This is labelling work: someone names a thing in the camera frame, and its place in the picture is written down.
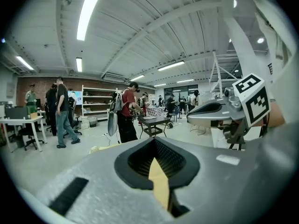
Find black office chair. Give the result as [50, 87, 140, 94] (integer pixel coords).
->
[18, 125, 46, 152]

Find white open shelving unit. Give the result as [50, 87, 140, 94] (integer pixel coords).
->
[81, 84, 119, 121]

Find white ceiling air conditioner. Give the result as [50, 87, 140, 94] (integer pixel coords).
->
[101, 72, 128, 83]

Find black monitor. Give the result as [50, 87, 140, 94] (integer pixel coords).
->
[4, 106, 29, 120]

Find person's right forearm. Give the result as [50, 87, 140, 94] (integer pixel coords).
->
[253, 101, 285, 127]

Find group of ceiling tube lights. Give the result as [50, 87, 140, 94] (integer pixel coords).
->
[15, 0, 194, 87]

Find red white checkered tablecloth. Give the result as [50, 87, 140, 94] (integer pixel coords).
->
[146, 106, 166, 118]

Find white metal rack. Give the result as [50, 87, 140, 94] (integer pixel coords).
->
[208, 51, 242, 100]

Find black metal mesh table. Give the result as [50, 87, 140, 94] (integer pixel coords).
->
[137, 115, 171, 139]

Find wall display screen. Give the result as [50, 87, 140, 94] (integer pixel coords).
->
[67, 91, 83, 106]

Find grey shell backpack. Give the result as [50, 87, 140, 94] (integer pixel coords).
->
[107, 110, 119, 137]

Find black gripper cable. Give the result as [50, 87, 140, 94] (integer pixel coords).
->
[259, 114, 271, 139]

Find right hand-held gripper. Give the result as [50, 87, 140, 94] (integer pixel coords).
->
[186, 73, 271, 144]

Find white desk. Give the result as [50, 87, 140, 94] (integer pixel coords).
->
[0, 115, 48, 153]

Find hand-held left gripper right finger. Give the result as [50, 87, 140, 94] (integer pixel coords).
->
[156, 136, 281, 224]

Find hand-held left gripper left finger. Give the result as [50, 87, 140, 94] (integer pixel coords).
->
[35, 136, 175, 224]

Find green box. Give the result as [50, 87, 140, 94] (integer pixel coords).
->
[26, 105, 38, 120]

